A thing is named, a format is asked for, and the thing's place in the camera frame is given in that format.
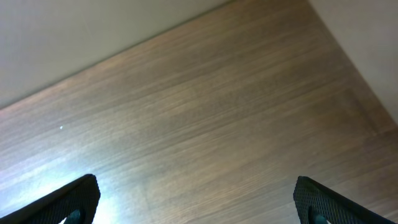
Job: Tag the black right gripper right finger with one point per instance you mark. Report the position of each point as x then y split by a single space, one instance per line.
316 204

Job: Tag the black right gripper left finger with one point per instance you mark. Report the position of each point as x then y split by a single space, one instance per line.
75 202

